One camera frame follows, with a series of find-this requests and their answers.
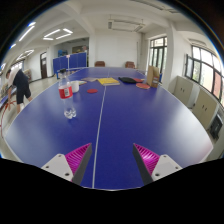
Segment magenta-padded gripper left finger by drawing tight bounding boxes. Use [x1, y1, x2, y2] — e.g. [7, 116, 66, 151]
[41, 142, 93, 186]

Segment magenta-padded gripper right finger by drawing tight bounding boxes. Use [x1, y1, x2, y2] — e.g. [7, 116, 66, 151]
[132, 142, 184, 186]

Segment clear red-labelled plastic bottle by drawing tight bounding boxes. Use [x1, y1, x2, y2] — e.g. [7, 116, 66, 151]
[58, 68, 77, 120]

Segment white cabinet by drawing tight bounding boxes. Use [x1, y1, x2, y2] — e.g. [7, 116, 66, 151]
[173, 75, 194, 108]
[191, 87, 219, 131]

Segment white mug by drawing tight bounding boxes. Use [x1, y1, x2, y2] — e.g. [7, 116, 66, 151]
[70, 80, 81, 94]

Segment brown cardboard box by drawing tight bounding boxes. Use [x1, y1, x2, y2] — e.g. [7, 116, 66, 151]
[145, 65, 162, 89]

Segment person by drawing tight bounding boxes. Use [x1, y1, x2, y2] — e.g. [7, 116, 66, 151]
[4, 68, 34, 114]

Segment purple-brown book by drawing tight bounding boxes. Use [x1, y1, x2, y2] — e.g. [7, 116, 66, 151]
[80, 77, 98, 83]

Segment black pouch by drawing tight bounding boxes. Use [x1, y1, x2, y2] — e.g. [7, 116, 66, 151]
[118, 76, 137, 84]

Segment shelf unit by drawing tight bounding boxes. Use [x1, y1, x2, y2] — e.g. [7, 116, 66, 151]
[23, 68, 33, 83]

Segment yellow book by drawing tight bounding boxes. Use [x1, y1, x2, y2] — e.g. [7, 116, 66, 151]
[96, 77, 121, 87]

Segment dark brown door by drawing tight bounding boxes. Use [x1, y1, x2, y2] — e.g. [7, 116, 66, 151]
[39, 51, 49, 80]

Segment dark-framed window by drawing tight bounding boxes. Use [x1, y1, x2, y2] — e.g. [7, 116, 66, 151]
[184, 44, 224, 108]
[148, 36, 168, 74]

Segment folded blue tables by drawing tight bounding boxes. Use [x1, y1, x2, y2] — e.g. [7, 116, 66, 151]
[52, 51, 88, 75]

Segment ceiling lights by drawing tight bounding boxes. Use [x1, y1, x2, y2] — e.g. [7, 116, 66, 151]
[0, 21, 74, 73]

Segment white ceiling air conditioner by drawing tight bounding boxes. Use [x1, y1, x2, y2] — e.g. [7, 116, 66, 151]
[106, 19, 146, 34]

